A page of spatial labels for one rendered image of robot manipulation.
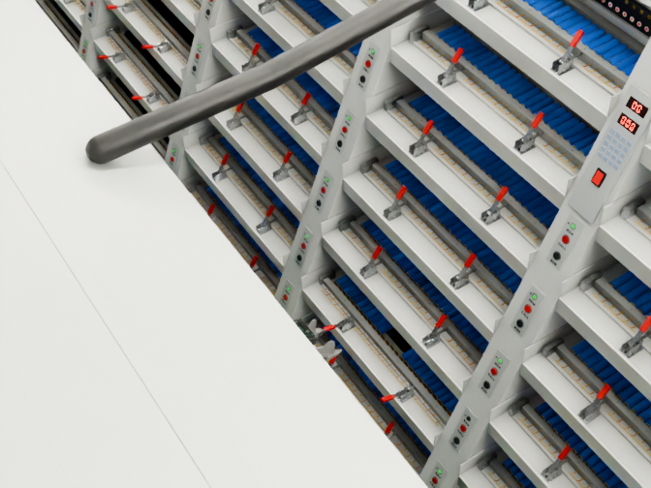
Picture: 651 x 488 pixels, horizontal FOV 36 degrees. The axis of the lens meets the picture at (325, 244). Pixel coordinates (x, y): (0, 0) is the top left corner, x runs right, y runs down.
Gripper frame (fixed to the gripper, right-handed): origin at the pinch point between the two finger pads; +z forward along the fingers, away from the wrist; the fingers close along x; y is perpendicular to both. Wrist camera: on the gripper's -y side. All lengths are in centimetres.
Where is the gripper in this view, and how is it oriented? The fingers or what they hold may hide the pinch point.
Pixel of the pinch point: (328, 343)
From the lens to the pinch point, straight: 246.8
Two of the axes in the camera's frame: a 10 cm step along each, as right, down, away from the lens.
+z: 7.7, -1.2, 6.2
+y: 3.1, -7.8, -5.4
